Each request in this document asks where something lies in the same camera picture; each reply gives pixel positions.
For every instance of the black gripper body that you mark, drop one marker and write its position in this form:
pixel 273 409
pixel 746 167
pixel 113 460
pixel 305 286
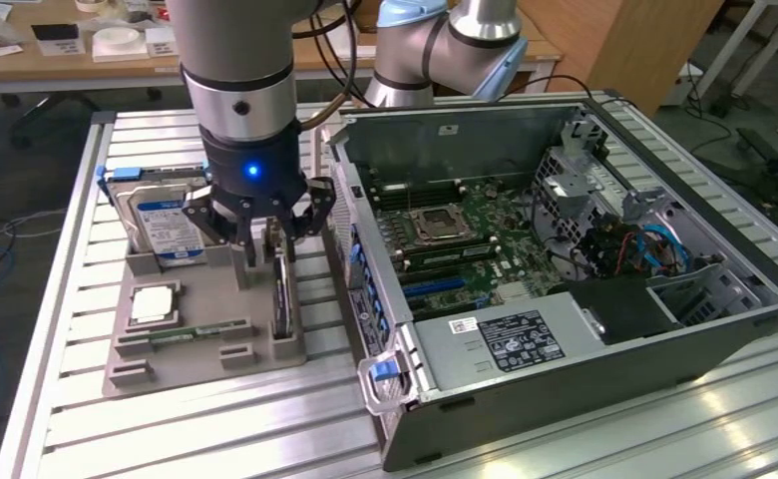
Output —
pixel 256 169

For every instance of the graphics card with metal bracket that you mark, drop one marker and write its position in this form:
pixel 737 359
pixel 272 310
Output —
pixel 284 294

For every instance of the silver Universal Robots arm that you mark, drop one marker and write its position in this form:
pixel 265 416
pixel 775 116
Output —
pixel 236 50

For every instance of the CPU socket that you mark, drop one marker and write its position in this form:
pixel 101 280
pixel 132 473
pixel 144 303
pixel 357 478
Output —
pixel 440 227

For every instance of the silver CPU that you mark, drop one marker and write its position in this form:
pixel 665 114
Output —
pixel 153 303

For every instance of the blue expansion slot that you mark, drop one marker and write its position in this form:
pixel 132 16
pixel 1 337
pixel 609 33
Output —
pixel 433 287

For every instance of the green RAM stick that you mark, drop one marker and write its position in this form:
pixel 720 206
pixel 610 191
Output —
pixel 177 336

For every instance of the green motherboard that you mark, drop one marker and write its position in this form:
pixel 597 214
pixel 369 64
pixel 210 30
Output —
pixel 509 239

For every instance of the white paper stack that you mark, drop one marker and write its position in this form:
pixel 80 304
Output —
pixel 362 47

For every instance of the grey parts rack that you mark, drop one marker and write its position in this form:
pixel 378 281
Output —
pixel 190 359

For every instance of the white labelled box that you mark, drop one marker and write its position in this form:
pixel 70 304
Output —
pixel 157 42

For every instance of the black chair base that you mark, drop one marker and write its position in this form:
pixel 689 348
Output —
pixel 50 107

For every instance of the grey power supply unit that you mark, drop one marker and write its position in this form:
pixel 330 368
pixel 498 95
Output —
pixel 453 356

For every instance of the perforated silver drive cage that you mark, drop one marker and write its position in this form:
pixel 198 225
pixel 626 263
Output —
pixel 572 199

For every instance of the wooden desk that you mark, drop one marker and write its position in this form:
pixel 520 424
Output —
pixel 30 67

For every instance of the white box with black top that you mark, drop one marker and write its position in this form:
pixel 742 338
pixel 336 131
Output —
pixel 60 45

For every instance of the beige tape roll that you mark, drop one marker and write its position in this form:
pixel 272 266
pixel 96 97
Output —
pixel 90 5

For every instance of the black fan shroud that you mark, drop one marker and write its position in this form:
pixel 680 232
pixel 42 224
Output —
pixel 622 309

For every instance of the open dark PC case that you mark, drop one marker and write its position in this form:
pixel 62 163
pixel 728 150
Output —
pixel 562 399

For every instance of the wooden cabinet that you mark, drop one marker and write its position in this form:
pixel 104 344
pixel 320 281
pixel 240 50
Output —
pixel 629 60

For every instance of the silver disk bay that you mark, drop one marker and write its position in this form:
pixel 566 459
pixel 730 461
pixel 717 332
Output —
pixel 696 299

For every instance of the hard disk with blue bracket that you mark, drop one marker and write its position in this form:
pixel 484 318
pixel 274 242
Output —
pixel 157 229

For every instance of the white desk frame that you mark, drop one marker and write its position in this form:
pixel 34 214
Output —
pixel 733 45

